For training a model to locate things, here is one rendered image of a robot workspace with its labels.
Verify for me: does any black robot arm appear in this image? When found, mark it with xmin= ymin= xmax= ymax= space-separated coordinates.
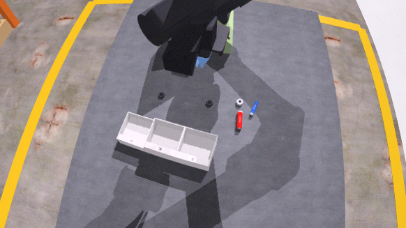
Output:
xmin=137 ymin=0 xmax=252 ymax=77

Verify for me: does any white bin rack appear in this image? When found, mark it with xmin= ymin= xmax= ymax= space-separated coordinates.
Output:
xmin=117 ymin=112 xmax=218 ymax=171

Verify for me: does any blue battery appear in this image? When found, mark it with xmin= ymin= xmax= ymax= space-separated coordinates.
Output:
xmin=250 ymin=101 xmax=258 ymax=115

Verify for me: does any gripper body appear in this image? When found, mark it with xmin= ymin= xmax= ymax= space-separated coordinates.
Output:
xmin=191 ymin=16 xmax=230 ymax=58

